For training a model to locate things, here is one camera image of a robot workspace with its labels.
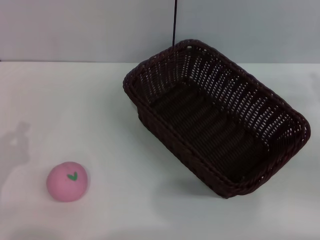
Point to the pink peach toy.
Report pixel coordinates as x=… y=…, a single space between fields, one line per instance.
x=65 y=186

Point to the dark brown woven basket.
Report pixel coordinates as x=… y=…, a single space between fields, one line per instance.
x=215 y=135

